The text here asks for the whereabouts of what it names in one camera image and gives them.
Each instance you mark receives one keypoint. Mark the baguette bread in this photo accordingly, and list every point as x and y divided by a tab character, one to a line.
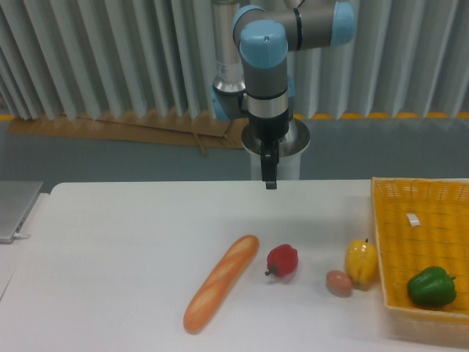
219	282

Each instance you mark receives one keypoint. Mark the white tag in basket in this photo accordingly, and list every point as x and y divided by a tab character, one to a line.
413	220

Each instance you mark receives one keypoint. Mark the brown egg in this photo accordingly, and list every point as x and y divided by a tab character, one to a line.
339	283

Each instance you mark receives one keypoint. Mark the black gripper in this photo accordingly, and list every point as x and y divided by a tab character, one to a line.
268	130

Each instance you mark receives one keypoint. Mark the yellow woven basket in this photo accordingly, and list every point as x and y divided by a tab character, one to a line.
404	251

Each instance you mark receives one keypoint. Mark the silver laptop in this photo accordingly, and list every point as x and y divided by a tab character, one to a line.
17	199

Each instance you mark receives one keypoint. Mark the green bell pepper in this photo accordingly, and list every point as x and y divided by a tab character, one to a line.
432	287

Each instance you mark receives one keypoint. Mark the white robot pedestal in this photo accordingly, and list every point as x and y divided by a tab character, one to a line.
291	146

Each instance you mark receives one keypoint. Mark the yellow bell pepper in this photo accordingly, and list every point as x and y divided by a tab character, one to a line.
360	261

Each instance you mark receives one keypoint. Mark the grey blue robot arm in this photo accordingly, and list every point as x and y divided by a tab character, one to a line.
251	48

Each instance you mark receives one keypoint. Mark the brown cardboard sheet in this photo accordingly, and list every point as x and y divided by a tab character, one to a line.
202	132

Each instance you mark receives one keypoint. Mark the red bell pepper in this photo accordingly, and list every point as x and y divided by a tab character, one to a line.
282	261

